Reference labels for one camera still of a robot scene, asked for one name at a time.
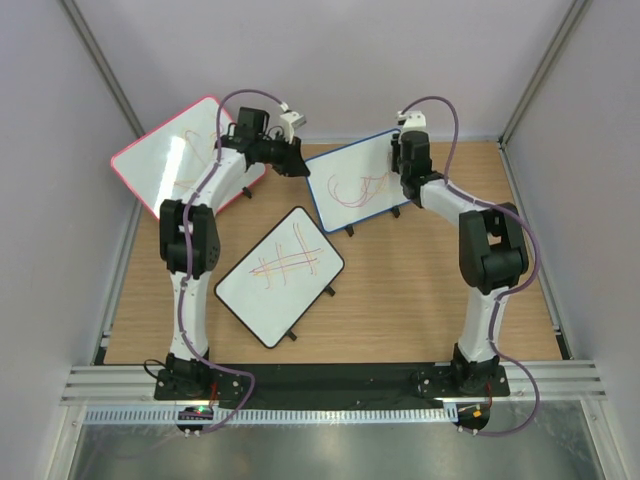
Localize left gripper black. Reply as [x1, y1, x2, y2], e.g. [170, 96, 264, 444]
[256, 132, 310, 179]

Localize blue framed whiteboard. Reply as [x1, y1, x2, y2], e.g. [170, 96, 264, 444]
[306, 129, 409, 233]

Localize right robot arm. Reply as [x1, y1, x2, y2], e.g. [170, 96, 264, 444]
[391, 131, 529, 396]

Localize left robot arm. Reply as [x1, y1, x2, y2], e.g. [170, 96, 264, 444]
[154, 104, 310, 400]

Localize black framed whiteboard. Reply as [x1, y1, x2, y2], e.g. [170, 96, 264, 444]
[214, 206, 345, 349]

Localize pink framed whiteboard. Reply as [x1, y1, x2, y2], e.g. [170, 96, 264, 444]
[110, 95, 269, 232]

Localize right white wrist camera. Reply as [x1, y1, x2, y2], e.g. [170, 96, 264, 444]
[396, 110, 427, 134]

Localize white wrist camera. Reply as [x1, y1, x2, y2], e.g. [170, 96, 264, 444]
[396, 110, 427, 134]
[279, 102, 306, 144]

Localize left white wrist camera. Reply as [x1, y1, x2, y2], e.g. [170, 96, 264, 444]
[279, 102, 306, 144]

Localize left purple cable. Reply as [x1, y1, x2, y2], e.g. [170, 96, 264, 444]
[179, 88, 258, 435]

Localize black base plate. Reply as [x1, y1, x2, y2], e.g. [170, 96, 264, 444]
[152, 359, 510, 409]

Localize slotted cable duct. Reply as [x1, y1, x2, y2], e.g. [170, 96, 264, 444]
[83, 404, 458, 426]

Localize aluminium frame rail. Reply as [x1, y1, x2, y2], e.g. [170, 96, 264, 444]
[61, 360, 606, 405]

